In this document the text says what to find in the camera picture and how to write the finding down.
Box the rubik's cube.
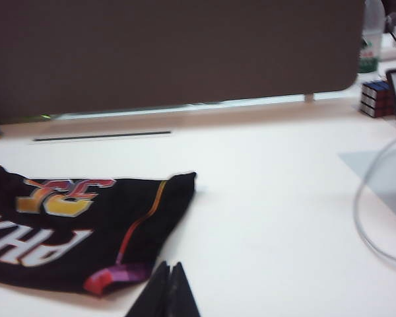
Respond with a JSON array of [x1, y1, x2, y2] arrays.
[[360, 80, 395, 119]]

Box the white cable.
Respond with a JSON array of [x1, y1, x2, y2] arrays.
[[354, 137, 396, 270]]

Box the brown desk partition panel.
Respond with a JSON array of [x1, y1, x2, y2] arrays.
[[0, 0, 367, 125]]

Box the black basketball jersey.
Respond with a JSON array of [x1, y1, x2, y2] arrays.
[[0, 164, 198, 298]]

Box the plastic bottle green label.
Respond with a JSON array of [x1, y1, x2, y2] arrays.
[[358, 0, 387, 75]]

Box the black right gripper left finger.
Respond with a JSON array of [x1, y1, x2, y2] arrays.
[[125, 260, 171, 317]]

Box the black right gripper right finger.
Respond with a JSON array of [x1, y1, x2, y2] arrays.
[[168, 261, 202, 317]]

